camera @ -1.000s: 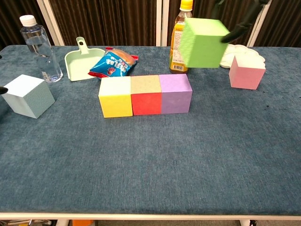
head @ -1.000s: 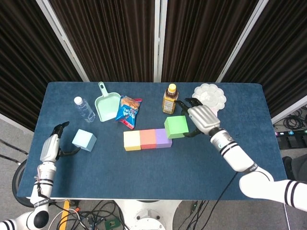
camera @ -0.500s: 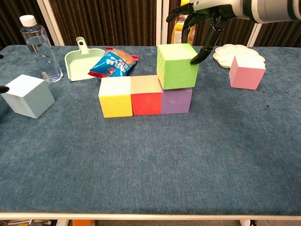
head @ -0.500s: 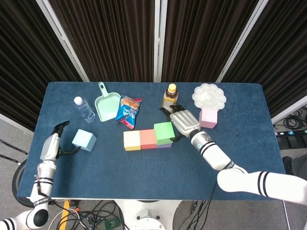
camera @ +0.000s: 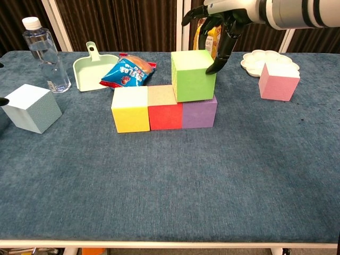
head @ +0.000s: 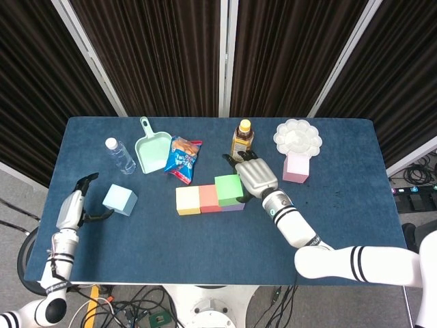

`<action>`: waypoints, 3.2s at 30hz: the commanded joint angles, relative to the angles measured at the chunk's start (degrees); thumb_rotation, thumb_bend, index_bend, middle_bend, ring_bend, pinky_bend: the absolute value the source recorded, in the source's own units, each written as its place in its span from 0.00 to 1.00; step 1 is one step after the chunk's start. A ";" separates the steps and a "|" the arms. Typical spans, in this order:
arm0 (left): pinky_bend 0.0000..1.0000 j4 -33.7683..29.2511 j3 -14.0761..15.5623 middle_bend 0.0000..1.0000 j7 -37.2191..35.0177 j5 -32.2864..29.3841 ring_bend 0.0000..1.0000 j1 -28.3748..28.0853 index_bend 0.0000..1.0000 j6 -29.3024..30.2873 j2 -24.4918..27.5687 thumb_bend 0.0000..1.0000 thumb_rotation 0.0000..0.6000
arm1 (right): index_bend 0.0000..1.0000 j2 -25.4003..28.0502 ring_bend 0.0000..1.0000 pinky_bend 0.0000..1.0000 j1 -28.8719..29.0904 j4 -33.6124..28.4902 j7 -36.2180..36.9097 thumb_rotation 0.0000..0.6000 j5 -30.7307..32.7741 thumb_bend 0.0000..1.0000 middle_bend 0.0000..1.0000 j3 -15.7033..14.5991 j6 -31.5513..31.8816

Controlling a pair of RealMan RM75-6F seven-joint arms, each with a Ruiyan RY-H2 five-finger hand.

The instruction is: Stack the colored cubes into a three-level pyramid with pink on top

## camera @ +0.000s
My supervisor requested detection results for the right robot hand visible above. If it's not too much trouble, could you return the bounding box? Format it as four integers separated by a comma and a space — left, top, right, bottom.
181, 0, 256, 75

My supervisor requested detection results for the light blue foam cube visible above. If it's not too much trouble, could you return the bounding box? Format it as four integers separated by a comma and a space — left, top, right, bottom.
1, 83, 63, 134

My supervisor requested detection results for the green foam cube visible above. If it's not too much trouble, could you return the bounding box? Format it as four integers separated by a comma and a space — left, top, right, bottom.
171, 49, 217, 103

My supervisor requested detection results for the purple foam cube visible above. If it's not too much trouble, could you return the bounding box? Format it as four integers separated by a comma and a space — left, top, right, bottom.
182, 96, 218, 130

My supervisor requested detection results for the red foam cube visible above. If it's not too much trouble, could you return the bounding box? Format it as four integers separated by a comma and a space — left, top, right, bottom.
147, 84, 184, 131

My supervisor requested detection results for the yellow foam cube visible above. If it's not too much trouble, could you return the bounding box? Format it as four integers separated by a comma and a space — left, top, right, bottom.
110, 86, 151, 133

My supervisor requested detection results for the yellow-capped tea bottle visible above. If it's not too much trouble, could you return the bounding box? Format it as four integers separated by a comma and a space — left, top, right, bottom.
193, 17, 223, 58

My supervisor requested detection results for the white flower paint palette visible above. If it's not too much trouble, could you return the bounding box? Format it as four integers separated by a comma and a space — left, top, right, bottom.
240, 49, 300, 78

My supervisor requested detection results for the clear plastic water bottle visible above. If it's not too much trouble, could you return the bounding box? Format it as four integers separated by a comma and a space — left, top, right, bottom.
21, 16, 72, 94

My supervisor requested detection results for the pink foam cube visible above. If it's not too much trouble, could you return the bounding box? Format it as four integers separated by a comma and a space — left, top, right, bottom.
258, 63, 301, 101

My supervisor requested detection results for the mint green dustpan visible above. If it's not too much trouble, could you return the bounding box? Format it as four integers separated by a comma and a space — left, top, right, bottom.
72, 41, 120, 92

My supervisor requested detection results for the blue snack bag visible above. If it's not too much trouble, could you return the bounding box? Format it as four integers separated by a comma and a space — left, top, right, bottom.
99, 53, 157, 88

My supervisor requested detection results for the blue table mat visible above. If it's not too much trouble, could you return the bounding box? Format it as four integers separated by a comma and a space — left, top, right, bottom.
0, 50, 340, 244

